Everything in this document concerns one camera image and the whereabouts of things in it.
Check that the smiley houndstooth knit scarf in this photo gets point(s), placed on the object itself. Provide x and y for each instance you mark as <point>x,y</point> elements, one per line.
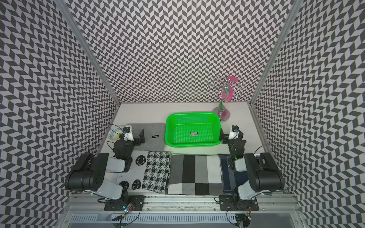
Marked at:
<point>149,171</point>

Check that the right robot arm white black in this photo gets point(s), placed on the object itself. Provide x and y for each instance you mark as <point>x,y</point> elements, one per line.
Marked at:
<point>253,174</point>

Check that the navy striped folded scarf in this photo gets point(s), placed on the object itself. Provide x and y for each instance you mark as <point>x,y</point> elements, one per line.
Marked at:
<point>230,178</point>

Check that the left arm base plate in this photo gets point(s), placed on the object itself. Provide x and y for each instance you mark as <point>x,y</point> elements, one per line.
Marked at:
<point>136,201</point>

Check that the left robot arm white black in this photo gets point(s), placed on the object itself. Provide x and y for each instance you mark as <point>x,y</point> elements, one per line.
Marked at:
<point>88,174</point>

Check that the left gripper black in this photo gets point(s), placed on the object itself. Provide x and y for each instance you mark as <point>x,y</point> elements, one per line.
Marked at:
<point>142,138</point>

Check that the plain grey scarf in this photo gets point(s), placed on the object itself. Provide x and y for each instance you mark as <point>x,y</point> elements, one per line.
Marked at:
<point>154,134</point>

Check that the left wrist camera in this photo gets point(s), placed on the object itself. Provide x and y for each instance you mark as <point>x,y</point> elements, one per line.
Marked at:
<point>127,133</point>

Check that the green plastic basket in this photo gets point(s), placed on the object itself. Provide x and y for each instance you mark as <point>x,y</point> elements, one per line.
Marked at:
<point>180,125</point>

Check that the aluminium front rail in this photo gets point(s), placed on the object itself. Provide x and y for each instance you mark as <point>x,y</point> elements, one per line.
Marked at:
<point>277,210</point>

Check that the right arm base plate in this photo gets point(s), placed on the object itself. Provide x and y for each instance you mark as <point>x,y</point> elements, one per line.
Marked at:
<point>232,203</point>

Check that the grey black checked scarf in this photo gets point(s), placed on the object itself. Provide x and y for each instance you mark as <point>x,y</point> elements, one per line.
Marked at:
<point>198,175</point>

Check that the patterned ceramic bowl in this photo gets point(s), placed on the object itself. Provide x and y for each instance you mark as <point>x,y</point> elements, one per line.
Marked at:
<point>115,132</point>

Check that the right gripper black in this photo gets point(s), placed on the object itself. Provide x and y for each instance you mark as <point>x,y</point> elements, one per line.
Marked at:
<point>225,137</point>

